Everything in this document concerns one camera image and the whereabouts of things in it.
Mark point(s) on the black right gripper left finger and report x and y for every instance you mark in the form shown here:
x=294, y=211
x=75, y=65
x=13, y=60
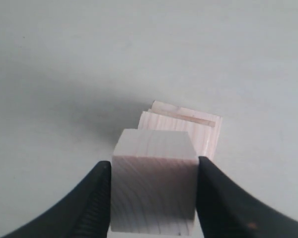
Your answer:
x=83, y=213

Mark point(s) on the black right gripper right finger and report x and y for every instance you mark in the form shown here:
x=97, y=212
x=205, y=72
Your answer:
x=225, y=210

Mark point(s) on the smallest wooden cube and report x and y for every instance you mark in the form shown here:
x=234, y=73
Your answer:
x=154, y=183

